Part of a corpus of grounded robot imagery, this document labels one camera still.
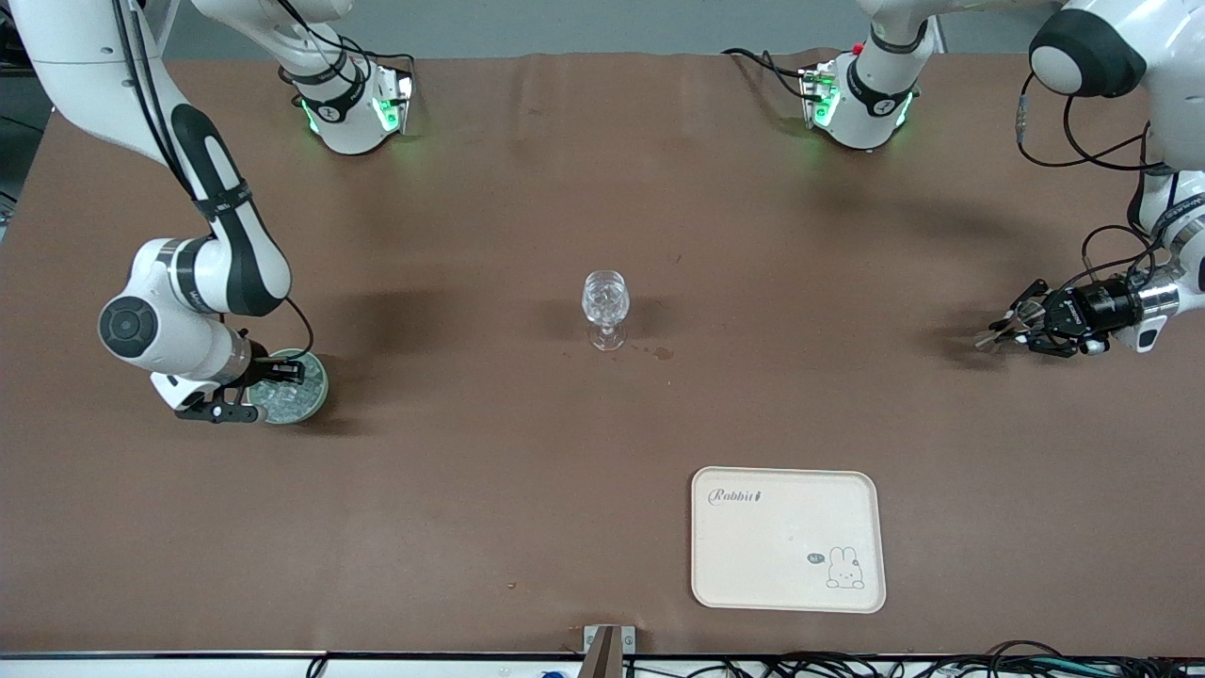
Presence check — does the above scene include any cream rabbit print tray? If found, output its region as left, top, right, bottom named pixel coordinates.
left=690, top=466, right=888, bottom=615

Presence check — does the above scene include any black cable bundle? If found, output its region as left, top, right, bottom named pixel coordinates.
left=626, top=640, right=1205, bottom=678

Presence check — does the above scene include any green round bowl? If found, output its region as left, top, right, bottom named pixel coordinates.
left=247, top=350, right=329, bottom=426

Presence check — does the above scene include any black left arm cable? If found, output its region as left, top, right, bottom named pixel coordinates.
left=1015, top=71, right=1187, bottom=312

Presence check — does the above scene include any grey metal bracket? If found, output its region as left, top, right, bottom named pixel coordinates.
left=582, top=624, right=637, bottom=678

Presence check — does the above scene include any clear crystal wine glass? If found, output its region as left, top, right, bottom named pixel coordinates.
left=582, top=269, right=630, bottom=352

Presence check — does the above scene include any brown table cover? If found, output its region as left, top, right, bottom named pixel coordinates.
left=0, top=49, right=1205, bottom=657

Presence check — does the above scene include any pile of clear ice cubes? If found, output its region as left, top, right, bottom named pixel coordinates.
left=254, top=356, right=321, bottom=420

